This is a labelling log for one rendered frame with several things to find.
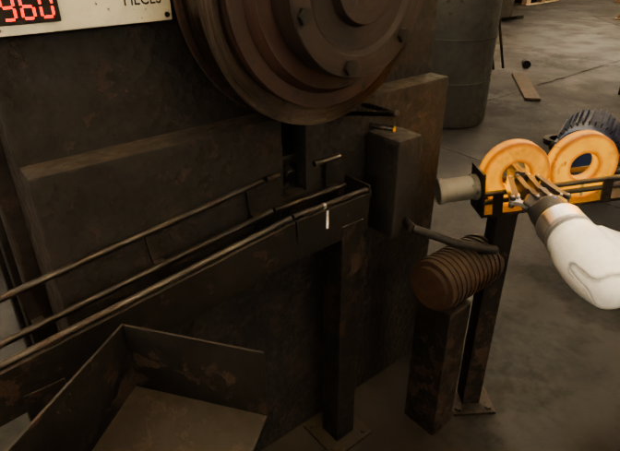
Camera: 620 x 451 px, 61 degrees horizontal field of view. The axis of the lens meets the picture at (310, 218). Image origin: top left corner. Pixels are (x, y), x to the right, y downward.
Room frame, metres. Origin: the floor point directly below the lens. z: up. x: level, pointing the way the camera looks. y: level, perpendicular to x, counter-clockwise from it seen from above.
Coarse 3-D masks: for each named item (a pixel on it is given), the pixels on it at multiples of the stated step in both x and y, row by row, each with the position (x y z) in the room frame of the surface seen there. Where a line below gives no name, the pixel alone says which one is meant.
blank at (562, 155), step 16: (560, 144) 1.09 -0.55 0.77; (576, 144) 1.08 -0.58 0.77; (592, 144) 1.08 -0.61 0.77; (608, 144) 1.08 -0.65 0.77; (560, 160) 1.08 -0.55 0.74; (592, 160) 1.11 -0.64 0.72; (608, 160) 1.08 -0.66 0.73; (560, 176) 1.08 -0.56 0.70; (576, 176) 1.10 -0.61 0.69; (592, 176) 1.08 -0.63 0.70; (592, 192) 1.08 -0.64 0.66
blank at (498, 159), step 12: (504, 144) 1.08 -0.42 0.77; (516, 144) 1.07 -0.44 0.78; (528, 144) 1.07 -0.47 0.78; (492, 156) 1.07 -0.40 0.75; (504, 156) 1.07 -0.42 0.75; (516, 156) 1.07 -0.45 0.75; (528, 156) 1.07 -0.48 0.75; (540, 156) 1.07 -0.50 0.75; (492, 168) 1.06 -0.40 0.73; (504, 168) 1.07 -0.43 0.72; (528, 168) 1.08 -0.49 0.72; (540, 168) 1.07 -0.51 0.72; (492, 180) 1.07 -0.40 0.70; (504, 204) 1.07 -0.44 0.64
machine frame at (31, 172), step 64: (0, 64) 0.74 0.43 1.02; (64, 64) 0.79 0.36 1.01; (128, 64) 0.86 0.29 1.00; (192, 64) 0.92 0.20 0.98; (0, 128) 0.77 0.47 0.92; (64, 128) 0.78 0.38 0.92; (128, 128) 0.84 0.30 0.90; (192, 128) 0.91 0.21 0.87; (256, 128) 0.94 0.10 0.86; (320, 128) 1.03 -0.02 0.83; (0, 192) 0.78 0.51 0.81; (64, 192) 0.72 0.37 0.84; (128, 192) 0.78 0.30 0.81; (192, 192) 0.85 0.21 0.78; (256, 192) 0.93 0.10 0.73; (0, 256) 1.11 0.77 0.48; (64, 256) 0.70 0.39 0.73; (128, 256) 0.76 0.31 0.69; (192, 256) 0.84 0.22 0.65; (320, 256) 1.04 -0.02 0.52; (384, 256) 1.17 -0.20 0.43; (64, 320) 0.71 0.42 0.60; (192, 320) 0.83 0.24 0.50; (256, 320) 0.92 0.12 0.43; (320, 320) 1.04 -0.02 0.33; (384, 320) 1.19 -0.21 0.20; (320, 384) 1.04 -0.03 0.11; (256, 448) 0.90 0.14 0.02
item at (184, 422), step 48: (144, 336) 0.54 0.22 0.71; (96, 384) 0.49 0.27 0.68; (144, 384) 0.55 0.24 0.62; (192, 384) 0.53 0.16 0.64; (240, 384) 0.51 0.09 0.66; (48, 432) 0.40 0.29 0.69; (96, 432) 0.47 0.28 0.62; (144, 432) 0.48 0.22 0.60; (192, 432) 0.47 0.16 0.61; (240, 432) 0.47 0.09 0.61
